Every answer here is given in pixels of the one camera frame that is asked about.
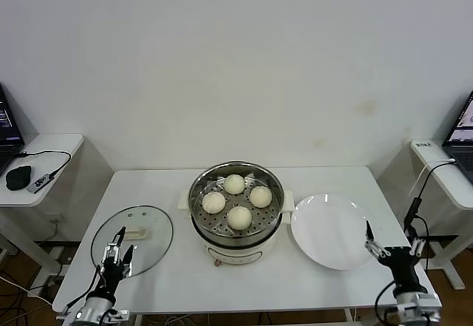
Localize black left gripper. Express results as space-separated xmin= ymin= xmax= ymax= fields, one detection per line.
xmin=98 ymin=225 xmax=135 ymax=296

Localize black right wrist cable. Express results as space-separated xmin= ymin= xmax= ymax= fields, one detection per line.
xmin=373 ymin=281 xmax=396 ymax=326

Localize black computer mouse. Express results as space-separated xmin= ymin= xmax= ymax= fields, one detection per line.
xmin=5 ymin=165 xmax=33 ymax=191

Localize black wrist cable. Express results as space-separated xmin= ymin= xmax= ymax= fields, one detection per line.
xmin=373 ymin=281 xmax=396 ymax=326
xmin=66 ymin=265 xmax=103 ymax=308

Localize white steamed baozi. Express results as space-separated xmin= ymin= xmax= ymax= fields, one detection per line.
xmin=249 ymin=186 xmax=273 ymax=208
xmin=226 ymin=206 xmax=253 ymax=231
xmin=224 ymin=174 xmax=245 ymax=195
xmin=201 ymin=191 xmax=226 ymax=214

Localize white side desk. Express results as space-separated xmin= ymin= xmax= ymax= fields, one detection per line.
xmin=409 ymin=139 xmax=473 ymax=290
xmin=0 ymin=133 xmax=85 ymax=288

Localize thin black usb cable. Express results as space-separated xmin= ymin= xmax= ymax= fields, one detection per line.
xmin=13 ymin=150 xmax=72 ymax=177

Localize round glass pot lid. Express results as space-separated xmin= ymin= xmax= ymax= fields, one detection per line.
xmin=91 ymin=204 xmax=174 ymax=279

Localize cream electric cooker pot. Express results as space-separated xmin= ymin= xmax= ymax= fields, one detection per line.
xmin=178 ymin=189 xmax=296 ymax=268

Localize grey usb hub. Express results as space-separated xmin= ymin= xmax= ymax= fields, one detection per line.
xmin=28 ymin=173 xmax=56 ymax=194

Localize white cable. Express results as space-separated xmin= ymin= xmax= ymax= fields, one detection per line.
xmin=408 ymin=158 xmax=457 ymax=197

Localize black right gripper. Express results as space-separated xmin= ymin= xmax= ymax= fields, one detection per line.
xmin=364 ymin=220 xmax=425 ymax=296

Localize black open laptop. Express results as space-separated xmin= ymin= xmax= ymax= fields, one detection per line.
xmin=0 ymin=83 xmax=26 ymax=179
xmin=441 ymin=89 xmax=473 ymax=186

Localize perforated steel steamer basket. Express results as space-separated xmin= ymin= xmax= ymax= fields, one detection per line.
xmin=188 ymin=161 xmax=286 ymax=239

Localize round white plate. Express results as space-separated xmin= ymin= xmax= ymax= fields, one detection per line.
xmin=290 ymin=194 xmax=380 ymax=271

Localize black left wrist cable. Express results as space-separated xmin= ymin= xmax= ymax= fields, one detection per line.
xmin=66 ymin=265 xmax=103 ymax=308

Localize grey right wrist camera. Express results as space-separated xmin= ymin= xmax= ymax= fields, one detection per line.
xmin=413 ymin=294 xmax=443 ymax=323

